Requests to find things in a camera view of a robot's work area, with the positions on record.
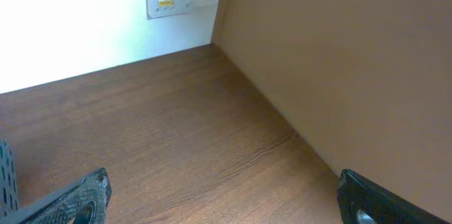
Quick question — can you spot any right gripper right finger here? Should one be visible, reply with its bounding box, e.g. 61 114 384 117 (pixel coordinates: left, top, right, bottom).
337 169 450 224

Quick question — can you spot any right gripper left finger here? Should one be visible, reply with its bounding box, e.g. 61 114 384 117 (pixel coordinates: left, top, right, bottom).
1 167 112 224

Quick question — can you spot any grey plastic shopping basket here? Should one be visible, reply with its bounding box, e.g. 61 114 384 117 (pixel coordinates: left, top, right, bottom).
0 139 20 219

